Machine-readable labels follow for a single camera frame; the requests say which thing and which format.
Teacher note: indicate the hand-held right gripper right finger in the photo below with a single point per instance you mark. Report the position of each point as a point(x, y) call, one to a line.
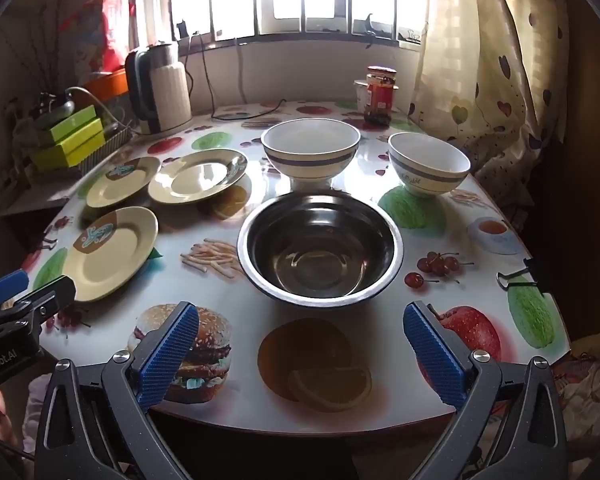
point(432, 355)

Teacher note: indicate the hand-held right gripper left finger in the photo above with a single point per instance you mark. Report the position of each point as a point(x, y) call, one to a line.
point(170, 355)

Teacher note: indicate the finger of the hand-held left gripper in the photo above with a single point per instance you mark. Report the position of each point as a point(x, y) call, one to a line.
point(2, 287)
point(52, 296)

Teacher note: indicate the cream plate with blue motif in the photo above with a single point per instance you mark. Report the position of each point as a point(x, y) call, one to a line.
point(195, 177)
point(117, 255)
point(122, 182)

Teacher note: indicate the stainless steel bowl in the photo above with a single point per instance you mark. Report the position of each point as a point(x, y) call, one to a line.
point(320, 250)

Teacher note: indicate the small white blue-striped bowl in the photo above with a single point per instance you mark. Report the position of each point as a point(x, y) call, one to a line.
point(427, 160)

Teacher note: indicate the large white blue-striped bowl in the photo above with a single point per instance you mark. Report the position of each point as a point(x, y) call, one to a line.
point(310, 155)

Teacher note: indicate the food-print tablecloth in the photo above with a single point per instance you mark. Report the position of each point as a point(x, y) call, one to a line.
point(330, 340)

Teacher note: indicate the black binder clip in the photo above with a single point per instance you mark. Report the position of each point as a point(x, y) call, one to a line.
point(522, 272)

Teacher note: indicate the orange box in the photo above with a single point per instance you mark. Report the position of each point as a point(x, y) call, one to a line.
point(105, 87)

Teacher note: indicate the white ribbed electric kettle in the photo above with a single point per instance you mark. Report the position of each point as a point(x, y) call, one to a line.
point(169, 92)

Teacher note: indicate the dried twig branches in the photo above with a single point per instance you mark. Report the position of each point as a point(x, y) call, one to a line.
point(40, 50)

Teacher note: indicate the glass jar with red label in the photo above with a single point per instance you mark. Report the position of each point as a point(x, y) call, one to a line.
point(380, 97)

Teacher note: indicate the red patterned bag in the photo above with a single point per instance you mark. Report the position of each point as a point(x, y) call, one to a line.
point(97, 35)

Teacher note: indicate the white plastic cup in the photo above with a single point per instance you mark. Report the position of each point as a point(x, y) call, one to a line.
point(360, 95)

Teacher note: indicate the black charger plug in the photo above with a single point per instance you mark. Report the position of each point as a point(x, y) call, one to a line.
point(182, 29)

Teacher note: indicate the cream heart-print curtain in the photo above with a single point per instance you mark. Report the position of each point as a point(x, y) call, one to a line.
point(490, 60)

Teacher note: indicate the small silver binder clips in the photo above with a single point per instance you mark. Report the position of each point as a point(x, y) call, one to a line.
point(413, 36)

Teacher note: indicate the black hook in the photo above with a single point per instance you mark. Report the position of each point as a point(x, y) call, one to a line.
point(372, 27)

